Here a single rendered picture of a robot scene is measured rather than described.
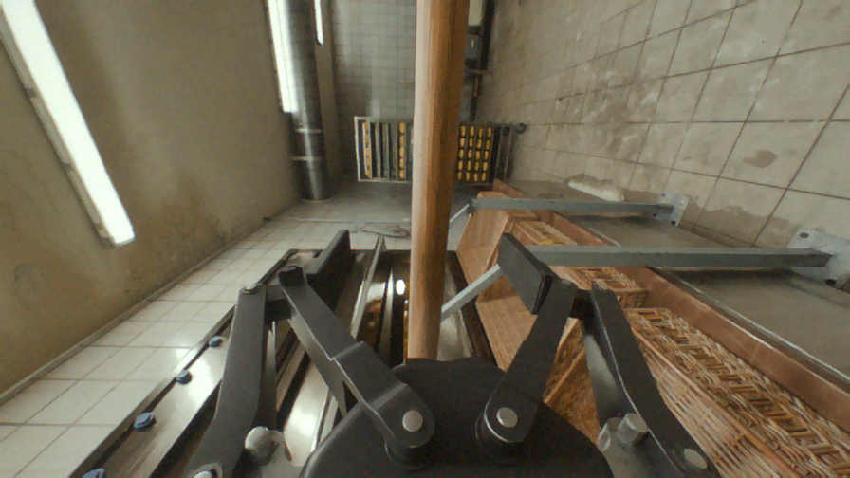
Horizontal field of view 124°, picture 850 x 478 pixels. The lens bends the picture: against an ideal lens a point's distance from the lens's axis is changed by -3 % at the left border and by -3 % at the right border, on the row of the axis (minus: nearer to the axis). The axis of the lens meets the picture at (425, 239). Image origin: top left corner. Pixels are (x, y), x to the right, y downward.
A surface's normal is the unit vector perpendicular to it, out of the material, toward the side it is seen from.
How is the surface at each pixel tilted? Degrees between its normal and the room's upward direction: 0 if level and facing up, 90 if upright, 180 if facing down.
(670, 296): 0
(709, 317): 0
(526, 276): 0
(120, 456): 90
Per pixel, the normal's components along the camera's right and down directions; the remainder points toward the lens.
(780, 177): -1.00, -0.02
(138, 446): 0.04, -0.91
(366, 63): 0.05, 0.40
